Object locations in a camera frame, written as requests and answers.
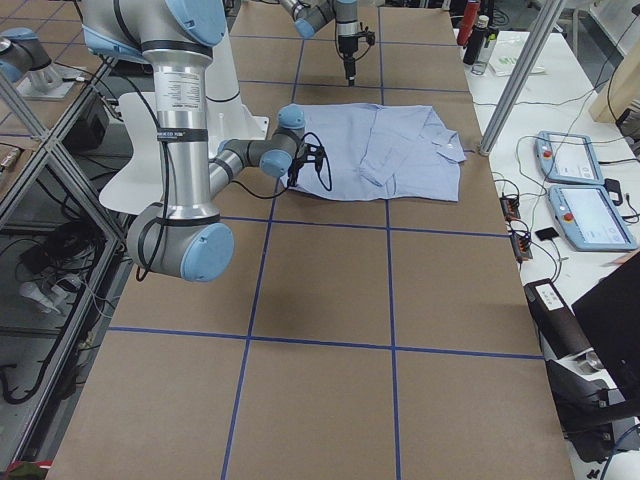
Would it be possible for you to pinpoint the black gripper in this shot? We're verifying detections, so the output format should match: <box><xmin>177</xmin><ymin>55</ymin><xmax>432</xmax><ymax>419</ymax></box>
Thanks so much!
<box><xmin>336</xmin><ymin>22</ymin><xmax>375</xmax><ymax>86</ymax></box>
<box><xmin>287</xmin><ymin>143</ymin><xmax>324</xmax><ymax>188</ymax></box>

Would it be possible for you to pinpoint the light blue striped shirt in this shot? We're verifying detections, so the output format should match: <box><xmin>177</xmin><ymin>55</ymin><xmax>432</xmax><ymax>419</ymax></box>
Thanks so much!
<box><xmin>295</xmin><ymin>103</ymin><xmax>466</xmax><ymax>202</ymax></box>

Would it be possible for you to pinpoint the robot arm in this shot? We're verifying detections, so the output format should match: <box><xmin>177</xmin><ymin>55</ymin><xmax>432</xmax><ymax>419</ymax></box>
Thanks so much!
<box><xmin>278</xmin><ymin>0</ymin><xmax>376</xmax><ymax>87</ymax></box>
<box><xmin>82</xmin><ymin>1</ymin><xmax>324</xmax><ymax>282</ymax></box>

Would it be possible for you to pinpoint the black water bottle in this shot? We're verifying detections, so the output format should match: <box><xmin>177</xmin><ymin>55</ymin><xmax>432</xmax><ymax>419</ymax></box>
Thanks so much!
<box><xmin>463</xmin><ymin>15</ymin><xmax>490</xmax><ymax>65</ymax></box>

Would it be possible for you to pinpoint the red water bottle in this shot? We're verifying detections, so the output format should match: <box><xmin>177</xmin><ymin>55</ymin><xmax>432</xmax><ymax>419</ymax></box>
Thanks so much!
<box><xmin>456</xmin><ymin>0</ymin><xmax>481</xmax><ymax>46</ymax></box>

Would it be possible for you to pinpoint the upper teach pendant tablet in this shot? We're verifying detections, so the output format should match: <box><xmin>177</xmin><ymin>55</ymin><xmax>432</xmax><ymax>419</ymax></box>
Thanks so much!
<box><xmin>534</xmin><ymin>130</ymin><xmax>604</xmax><ymax>185</ymax></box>

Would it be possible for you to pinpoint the teach pendant tablet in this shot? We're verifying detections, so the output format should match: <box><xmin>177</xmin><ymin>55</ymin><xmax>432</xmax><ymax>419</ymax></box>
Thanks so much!
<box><xmin>548</xmin><ymin>184</ymin><xmax>638</xmax><ymax>252</ymax></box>
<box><xmin>534</xmin><ymin>130</ymin><xmax>604</xmax><ymax>185</ymax></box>

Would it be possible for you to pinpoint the lower teach pendant tablet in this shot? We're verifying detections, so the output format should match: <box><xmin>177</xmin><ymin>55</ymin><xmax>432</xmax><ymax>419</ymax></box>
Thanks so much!
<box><xmin>548</xmin><ymin>184</ymin><xmax>638</xmax><ymax>252</ymax></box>

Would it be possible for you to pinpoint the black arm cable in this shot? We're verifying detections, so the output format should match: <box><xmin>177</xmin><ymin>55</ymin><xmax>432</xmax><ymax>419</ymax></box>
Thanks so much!
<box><xmin>134</xmin><ymin>89</ymin><xmax>334</xmax><ymax>284</ymax></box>

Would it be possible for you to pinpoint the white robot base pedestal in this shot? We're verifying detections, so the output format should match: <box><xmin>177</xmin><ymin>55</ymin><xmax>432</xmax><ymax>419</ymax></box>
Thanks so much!
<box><xmin>205</xmin><ymin>31</ymin><xmax>269</xmax><ymax>156</ymax></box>

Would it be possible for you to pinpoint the aluminium frame post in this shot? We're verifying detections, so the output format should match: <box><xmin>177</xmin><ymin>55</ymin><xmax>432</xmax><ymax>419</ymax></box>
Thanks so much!
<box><xmin>478</xmin><ymin>0</ymin><xmax>565</xmax><ymax>156</ymax></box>

